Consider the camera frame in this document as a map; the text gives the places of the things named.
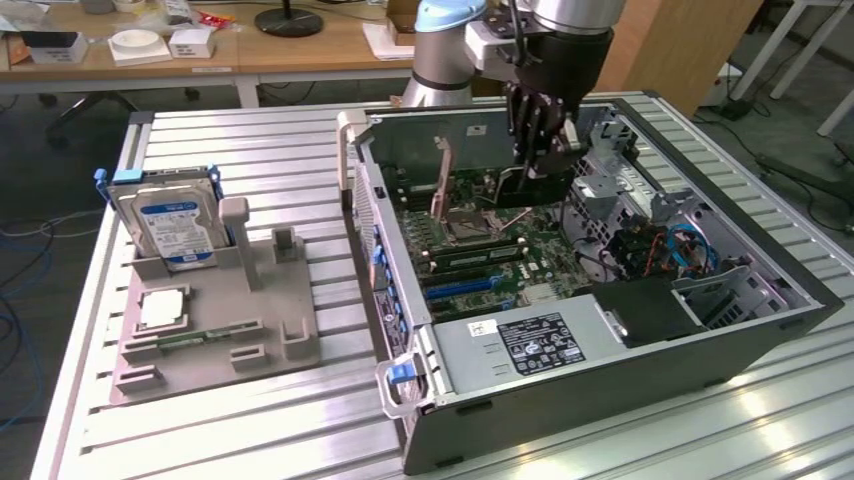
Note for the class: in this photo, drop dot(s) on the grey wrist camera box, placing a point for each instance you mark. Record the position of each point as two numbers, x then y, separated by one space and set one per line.
487 47

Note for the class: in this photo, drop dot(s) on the white labelled box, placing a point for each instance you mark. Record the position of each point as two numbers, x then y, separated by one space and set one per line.
194 42

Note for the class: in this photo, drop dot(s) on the red packet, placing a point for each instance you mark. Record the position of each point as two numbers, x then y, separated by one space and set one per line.
217 21

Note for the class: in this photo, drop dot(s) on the black plastic shroud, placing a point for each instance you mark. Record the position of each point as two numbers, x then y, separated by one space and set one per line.
648 310

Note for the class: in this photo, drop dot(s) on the white tape roll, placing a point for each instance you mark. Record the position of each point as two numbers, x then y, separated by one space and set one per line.
130 4

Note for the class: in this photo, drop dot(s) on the white papers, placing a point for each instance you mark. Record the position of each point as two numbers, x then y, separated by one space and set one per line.
387 42

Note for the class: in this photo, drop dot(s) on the blue expansion slot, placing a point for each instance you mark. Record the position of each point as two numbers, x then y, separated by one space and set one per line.
467 289

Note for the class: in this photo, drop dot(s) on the black and white box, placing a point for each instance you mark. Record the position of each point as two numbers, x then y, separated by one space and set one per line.
56 50

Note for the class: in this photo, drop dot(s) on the white round holder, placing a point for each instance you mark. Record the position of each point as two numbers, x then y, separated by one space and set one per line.
141 47

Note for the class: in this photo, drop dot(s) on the wooden cabinet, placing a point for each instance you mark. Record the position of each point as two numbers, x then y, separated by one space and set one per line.
681 50

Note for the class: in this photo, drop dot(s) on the wooden desk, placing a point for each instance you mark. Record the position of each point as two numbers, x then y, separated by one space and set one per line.
321 55
134 70

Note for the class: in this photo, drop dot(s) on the blue case latch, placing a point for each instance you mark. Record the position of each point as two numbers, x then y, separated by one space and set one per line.
398 374

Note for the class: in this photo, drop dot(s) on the open cardboard box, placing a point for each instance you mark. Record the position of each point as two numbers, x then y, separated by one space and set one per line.
401 12

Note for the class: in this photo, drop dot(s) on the brown cardboard piece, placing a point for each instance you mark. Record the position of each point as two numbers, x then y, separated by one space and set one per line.
14 55

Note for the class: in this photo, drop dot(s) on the black power adapter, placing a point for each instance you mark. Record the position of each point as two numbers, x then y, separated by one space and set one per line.
733 110

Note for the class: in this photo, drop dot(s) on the white table frame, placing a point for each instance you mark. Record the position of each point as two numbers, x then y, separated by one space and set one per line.
797 55

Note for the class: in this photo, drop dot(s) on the metal disk bay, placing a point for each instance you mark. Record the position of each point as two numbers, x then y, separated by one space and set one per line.
721 300
601 195

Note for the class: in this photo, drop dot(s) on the green RAM stick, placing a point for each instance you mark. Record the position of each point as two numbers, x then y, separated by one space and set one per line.
481 255
201 336

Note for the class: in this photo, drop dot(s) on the green motherboard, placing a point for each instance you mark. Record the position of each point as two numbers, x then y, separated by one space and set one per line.
547 240

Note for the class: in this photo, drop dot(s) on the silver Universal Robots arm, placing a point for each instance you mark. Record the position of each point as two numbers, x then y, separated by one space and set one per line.
437 60

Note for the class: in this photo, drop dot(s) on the hard disk in blue carrier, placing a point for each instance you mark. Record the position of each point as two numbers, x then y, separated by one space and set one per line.
174 225

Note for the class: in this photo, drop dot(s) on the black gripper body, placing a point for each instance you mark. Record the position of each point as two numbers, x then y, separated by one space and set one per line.
564 65

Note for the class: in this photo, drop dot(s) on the open black PC case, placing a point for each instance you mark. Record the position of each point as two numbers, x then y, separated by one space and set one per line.
601 400

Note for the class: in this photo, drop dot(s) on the grey parts rack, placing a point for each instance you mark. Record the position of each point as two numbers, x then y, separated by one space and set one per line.
214 360

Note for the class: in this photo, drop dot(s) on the silver CPU chip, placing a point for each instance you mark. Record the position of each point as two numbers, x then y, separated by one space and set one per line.
163 306

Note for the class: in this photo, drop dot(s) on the black round lamp base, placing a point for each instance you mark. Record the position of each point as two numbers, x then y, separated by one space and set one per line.
289 22

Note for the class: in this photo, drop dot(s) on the graphics card with metal bracket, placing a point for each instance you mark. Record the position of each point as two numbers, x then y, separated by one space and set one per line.
477 187

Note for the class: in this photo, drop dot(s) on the grey cylinder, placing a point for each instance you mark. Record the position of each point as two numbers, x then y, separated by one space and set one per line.
98 6

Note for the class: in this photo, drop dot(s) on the grey power supply unit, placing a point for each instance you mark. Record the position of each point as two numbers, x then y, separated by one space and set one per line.
534 340

